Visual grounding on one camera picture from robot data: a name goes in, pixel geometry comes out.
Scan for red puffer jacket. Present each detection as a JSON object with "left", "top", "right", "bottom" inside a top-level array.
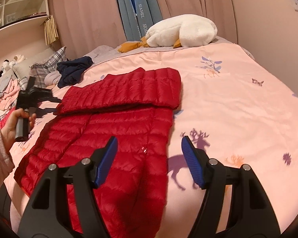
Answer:
[{"left": 14, "top": 68, "right": 181, "bottom": 237}]

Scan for pile of pink clothes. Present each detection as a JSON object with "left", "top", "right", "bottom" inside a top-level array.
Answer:
[{"left": 0, "top": 74, "right": 20, "bottom": 121}]

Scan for person's left hand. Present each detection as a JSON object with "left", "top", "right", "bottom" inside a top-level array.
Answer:
[{"left": 1, "top": 108, "right": 36, "bottom": 152}]

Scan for plaid pillow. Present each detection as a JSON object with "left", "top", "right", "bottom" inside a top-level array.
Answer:
[{"left": 18, "top": 46, "right": 67, "bottom": 90}]

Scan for small plush toys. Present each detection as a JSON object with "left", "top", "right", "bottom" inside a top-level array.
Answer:
[{"left": 0, "top": 54, "right": 26, "bottom": 78}]

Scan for navy blue garment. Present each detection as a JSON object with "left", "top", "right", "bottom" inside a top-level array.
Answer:
[{"left": 56, "top": 56, "right": 94, "bottom": 88}]

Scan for pink curtain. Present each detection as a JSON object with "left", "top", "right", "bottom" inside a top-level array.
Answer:
[{"left": 48, "top": 0, "right": 237, "bottom": 59}]

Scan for pink printed duvet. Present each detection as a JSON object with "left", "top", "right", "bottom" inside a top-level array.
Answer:
[{"left": 5, "top": 44, "right": 298, "bottom": 237}]

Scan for white goose plush toy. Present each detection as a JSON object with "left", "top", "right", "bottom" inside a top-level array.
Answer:
[{"left": 118, "top": 14, "right": 218, "bottom": 53}]

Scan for white wall shelf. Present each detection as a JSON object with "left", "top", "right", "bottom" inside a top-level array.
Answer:
[{"left": 0, "top": 0, "right": 50, "bottom": 31}]

